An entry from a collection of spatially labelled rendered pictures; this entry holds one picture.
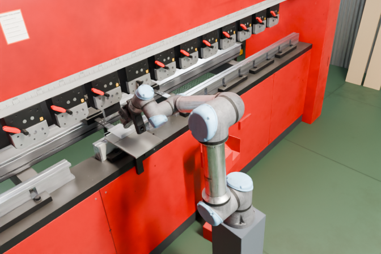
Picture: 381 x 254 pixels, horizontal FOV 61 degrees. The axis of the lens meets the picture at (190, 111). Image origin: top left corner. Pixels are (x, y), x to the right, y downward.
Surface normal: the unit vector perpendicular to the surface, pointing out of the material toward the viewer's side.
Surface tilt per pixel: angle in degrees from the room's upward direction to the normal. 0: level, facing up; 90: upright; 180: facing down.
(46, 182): 90
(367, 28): 82
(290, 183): 0
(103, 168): 0
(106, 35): 90
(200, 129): 82
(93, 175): 0
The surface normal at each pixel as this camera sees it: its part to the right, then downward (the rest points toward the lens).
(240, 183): 0.04, -0.90
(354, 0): -0.72, 0.39
